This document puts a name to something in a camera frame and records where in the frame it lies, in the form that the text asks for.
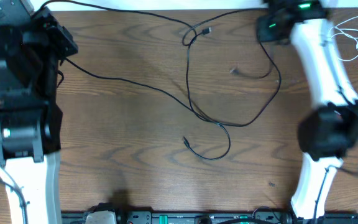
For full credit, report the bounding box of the white usb cable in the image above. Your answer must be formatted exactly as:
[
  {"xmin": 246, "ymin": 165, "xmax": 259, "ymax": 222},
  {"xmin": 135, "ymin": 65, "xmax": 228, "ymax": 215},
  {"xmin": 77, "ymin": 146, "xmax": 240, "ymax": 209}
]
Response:
[{"xmin": 327, "ymin": 14, "xmax": 358, "ymax": 62}]

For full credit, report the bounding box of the thin black cable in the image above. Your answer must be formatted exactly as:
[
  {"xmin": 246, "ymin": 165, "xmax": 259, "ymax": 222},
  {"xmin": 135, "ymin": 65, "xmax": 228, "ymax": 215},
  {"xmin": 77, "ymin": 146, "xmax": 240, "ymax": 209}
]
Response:
[{"xmin": 39, "ymin": 0, "xmax": 275, "ymax": 161}]

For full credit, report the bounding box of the black usb cable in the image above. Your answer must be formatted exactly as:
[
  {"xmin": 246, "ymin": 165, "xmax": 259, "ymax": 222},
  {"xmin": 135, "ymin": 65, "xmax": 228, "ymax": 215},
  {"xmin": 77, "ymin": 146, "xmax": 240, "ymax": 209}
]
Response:
[{"xmin": 181, "ymin": 8, "xmax": 282, "ymax": 128}]

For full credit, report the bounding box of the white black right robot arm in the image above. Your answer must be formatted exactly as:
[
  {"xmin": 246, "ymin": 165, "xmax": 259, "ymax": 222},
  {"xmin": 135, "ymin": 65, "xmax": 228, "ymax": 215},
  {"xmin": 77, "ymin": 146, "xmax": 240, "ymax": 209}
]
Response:
[{"xmin": 257, "ymin": 0, "xmax": 358, "ymax": 223}]

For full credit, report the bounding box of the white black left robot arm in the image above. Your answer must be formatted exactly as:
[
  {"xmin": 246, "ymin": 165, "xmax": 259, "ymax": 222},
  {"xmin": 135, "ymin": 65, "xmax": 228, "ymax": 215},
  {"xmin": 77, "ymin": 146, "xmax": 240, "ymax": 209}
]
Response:
[{"xmin": 0, "ymin": 0, "xmax": 78, "ymax": 223}]

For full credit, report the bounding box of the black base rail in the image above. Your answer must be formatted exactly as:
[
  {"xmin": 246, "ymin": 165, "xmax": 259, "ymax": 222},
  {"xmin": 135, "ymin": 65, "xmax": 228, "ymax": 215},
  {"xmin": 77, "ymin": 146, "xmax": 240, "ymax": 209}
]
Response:
[{"xmin": 62, "ymin": 209, "xmax": 358, "ymax": 224}]

